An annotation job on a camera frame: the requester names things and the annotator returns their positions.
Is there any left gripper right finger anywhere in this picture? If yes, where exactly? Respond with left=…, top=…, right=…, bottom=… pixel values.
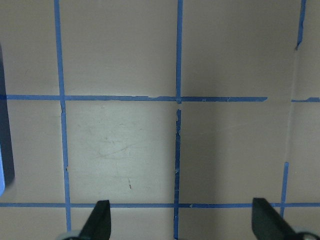
left=251, top=198, right=300, bottom=240

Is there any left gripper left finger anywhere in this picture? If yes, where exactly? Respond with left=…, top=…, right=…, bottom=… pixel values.
left=78, top=200, right=111, bottom=240

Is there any blue plastic tray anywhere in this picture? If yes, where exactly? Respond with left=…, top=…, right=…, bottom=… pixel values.
left=0, top=47, right=15, bottom=196

